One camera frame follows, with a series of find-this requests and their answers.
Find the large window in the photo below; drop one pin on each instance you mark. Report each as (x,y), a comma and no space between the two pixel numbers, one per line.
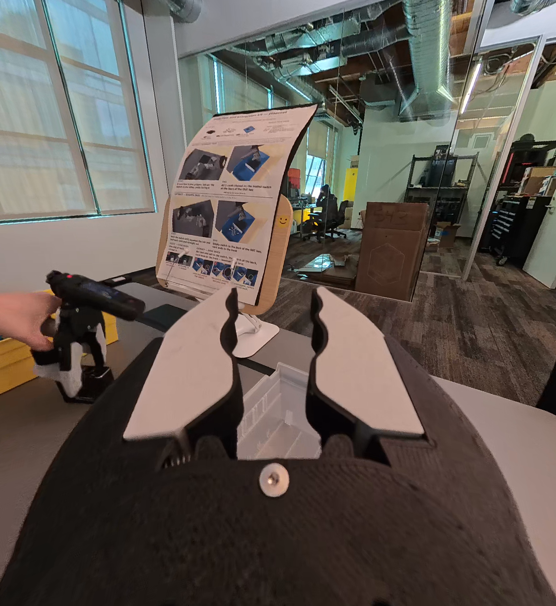
(22,94)

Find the black wrist rest pad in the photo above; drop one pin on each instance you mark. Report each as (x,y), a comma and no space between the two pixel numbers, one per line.
(164,315)

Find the instruction sheet on stand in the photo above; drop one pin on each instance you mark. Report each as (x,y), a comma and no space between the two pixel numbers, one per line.
(278,265)

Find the white board stand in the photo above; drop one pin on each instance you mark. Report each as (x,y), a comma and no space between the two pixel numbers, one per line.
(259,338)

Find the small cardboard box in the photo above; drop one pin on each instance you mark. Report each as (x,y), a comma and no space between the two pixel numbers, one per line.
(448,235)

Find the black tool cabinet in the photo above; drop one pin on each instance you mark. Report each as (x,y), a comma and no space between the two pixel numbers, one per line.
(519,227)

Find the black metal shelf rack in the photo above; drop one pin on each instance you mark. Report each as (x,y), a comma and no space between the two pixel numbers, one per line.
(441,194)

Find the yellow cabinet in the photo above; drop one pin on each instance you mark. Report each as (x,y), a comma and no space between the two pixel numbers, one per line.
(352,184)

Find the printed instruction sheet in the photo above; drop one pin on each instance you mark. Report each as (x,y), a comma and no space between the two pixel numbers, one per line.
(230,189)

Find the small black floor device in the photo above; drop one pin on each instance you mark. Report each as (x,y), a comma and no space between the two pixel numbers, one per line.
(112,281)

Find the flat cardboard sheet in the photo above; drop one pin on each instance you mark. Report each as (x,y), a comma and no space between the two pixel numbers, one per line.
(325,270)

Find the brown cardboard box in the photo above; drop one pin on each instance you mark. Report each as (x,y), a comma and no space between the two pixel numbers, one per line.
(391,251)

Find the black network switch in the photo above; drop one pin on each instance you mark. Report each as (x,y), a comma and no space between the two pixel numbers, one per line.
(88,383)

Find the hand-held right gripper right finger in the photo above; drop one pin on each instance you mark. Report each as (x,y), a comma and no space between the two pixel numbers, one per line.
(363,374)

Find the clear plastic bin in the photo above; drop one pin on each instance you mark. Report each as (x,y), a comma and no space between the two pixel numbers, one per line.
(282,416)

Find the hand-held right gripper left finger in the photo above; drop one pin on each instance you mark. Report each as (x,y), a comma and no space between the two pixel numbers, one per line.
(188,374)

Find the large round metal duct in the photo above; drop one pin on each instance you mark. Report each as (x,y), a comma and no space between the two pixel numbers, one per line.
(427,47)

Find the yellow plastic bin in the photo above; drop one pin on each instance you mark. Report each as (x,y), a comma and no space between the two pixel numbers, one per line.
(3,374)

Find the yellow smiley sticker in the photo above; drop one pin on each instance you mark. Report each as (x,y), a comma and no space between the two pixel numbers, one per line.
(282,220)

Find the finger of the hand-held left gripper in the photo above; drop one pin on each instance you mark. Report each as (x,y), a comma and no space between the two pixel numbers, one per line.
(69,374)
(101,338)

